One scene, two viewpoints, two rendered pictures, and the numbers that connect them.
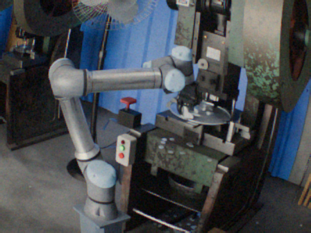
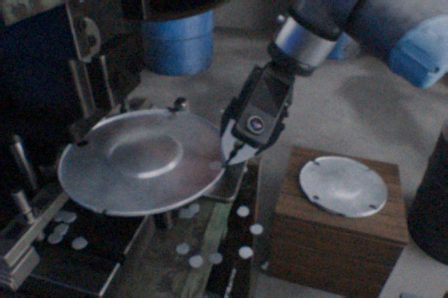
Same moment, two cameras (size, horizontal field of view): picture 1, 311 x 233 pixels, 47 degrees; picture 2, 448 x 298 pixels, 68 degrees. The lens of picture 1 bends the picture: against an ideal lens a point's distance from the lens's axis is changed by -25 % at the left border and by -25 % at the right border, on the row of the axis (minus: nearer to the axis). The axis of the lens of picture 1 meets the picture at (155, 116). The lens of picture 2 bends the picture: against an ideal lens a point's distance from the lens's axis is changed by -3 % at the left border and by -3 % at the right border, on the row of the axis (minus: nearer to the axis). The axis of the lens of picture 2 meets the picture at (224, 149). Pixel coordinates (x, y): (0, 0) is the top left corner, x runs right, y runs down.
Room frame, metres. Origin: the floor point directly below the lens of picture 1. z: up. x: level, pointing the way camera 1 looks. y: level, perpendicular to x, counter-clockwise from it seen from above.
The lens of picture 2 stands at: (1.98, 0.29, 1.14)
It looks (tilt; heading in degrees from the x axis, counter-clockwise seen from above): 36 degrees down; 251
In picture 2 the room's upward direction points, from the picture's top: straight up
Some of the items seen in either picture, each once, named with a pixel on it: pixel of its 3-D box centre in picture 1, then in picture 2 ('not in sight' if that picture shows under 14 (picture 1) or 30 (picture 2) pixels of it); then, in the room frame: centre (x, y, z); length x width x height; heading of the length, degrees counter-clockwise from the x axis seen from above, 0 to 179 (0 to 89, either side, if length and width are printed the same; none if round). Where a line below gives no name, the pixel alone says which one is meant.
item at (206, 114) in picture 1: (201, 111); (145, 152); (1.96, -0.20, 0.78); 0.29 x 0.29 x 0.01
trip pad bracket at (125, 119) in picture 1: (128, 128); not in sight; (2.04, 0.12, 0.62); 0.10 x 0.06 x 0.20; 56
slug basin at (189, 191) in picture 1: (197, 182); not in sight; (2.06, -0.27, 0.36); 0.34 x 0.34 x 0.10
